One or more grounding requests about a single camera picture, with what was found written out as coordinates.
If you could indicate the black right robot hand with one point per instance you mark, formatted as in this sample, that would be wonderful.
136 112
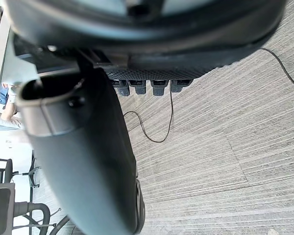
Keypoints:
147 36

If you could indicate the person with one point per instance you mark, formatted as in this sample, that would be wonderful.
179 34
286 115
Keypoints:
11 98

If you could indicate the black office chair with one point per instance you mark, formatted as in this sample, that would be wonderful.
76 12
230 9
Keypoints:
1 171

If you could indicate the dark grey office chair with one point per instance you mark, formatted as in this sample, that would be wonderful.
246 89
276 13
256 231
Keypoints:
2 210

